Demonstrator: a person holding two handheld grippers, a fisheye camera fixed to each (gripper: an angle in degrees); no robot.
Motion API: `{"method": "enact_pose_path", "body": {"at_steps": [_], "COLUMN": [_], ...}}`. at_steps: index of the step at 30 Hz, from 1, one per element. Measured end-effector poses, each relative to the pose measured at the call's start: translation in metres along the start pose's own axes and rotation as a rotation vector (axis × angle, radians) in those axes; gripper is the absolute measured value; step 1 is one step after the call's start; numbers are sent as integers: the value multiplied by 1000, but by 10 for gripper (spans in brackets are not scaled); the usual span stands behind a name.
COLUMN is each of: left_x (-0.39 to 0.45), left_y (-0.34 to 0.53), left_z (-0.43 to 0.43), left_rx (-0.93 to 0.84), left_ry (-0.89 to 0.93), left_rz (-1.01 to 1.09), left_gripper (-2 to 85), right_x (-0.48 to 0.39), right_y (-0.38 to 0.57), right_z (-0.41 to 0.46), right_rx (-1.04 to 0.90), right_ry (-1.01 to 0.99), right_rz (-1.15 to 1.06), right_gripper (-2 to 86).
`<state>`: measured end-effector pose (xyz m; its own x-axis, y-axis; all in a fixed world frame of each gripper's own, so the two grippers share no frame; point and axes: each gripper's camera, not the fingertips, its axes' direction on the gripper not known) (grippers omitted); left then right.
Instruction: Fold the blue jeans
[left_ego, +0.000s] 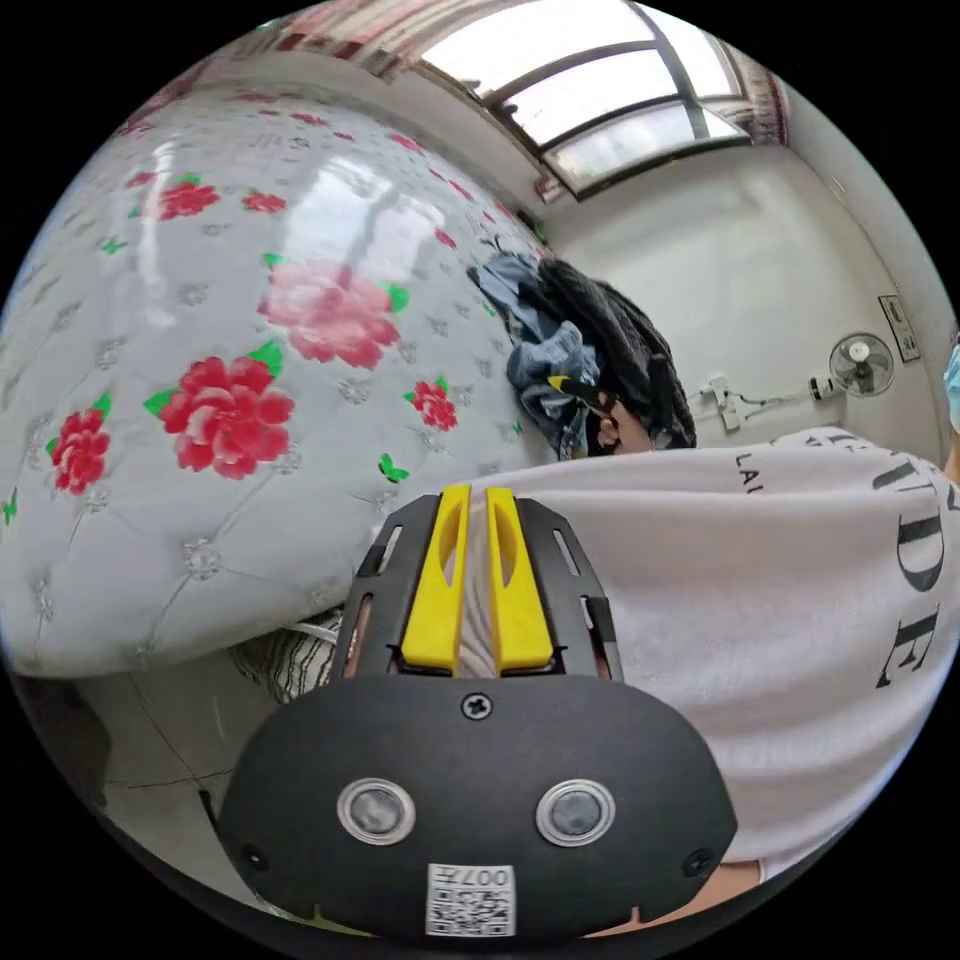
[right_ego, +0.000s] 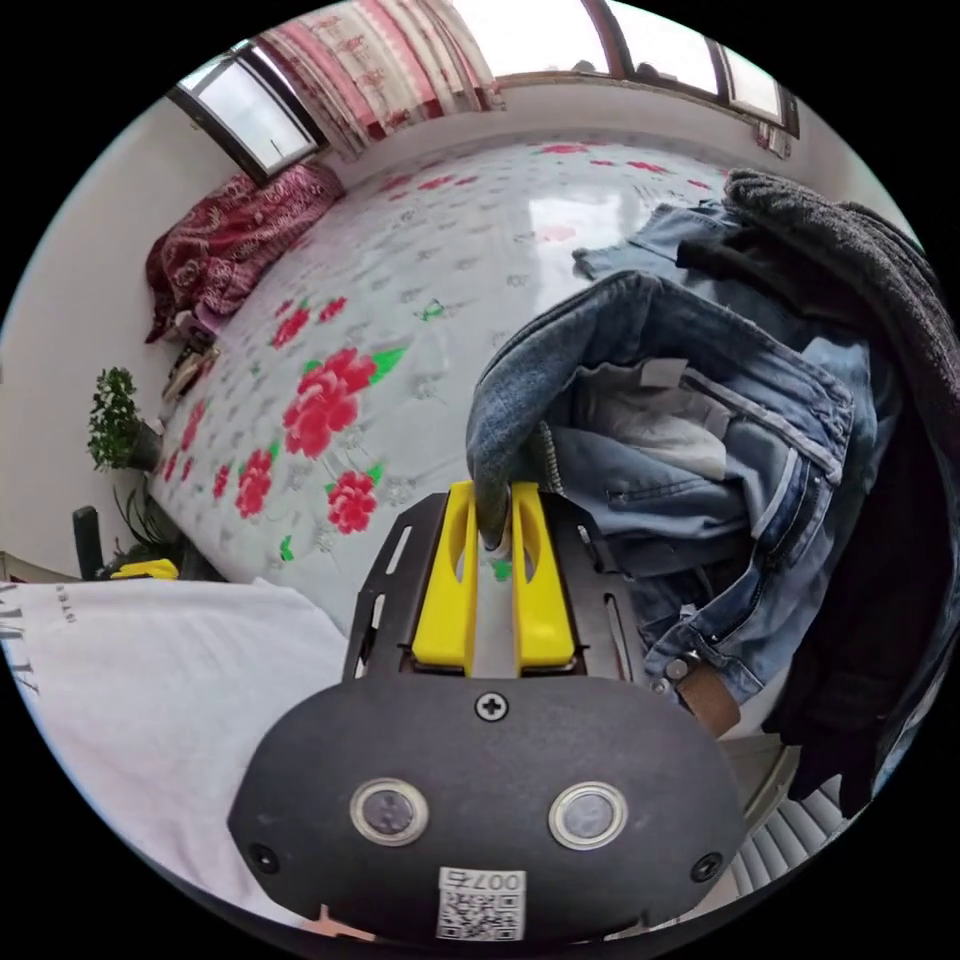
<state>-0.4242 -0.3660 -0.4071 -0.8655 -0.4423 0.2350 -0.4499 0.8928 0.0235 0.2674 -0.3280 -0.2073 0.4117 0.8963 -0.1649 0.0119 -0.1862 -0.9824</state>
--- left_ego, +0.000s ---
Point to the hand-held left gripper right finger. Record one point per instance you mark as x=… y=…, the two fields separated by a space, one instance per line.
x=519 y=600

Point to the red striped curtain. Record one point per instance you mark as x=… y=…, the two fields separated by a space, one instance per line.
x=766 y=101
x=360 y=34

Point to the pile of clothes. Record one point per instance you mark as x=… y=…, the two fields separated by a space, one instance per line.
x=630 y=337

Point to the bed with red flower sheet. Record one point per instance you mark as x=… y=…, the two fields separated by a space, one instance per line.
x=225 y=525

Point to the window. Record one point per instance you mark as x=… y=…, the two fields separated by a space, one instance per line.
x=600 y=82

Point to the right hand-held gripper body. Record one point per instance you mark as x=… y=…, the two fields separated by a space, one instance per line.
x=606 y=397

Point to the blue jeans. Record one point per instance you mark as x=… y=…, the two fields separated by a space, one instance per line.
x=551 y=356

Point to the white wall fan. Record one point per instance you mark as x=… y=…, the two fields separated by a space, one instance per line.
x=862 y=365

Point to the person's right hand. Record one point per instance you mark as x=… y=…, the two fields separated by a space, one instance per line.
x=626 y=431

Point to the white wall power socket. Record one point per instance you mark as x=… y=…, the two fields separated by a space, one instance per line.
x=722 y=401

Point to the black framed wall notice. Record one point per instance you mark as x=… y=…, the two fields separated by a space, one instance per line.
x=900 y=328

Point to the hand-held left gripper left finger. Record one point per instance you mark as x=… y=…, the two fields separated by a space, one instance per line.
x=433 y=600

